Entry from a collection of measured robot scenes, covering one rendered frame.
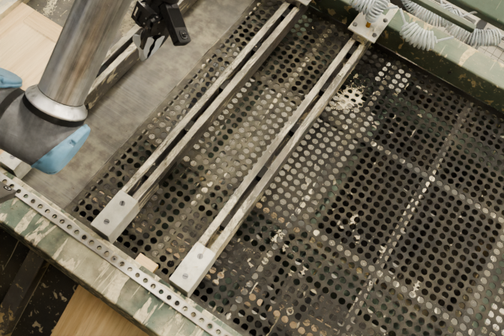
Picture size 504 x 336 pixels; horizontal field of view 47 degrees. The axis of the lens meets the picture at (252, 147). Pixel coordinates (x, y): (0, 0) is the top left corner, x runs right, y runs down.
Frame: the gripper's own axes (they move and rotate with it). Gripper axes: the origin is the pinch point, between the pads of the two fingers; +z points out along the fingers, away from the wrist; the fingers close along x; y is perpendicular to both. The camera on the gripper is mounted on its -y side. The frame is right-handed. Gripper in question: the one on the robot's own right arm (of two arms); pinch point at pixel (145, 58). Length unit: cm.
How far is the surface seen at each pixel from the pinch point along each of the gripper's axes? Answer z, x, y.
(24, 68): 31.5, 7.2, 36.1
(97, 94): 24.7, -2.3, 13.2
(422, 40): -30, -73, -39
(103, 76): 19.3, -4.0, 14.9
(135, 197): 28.6, 9.2, -23.3
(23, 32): 27, 1, 49
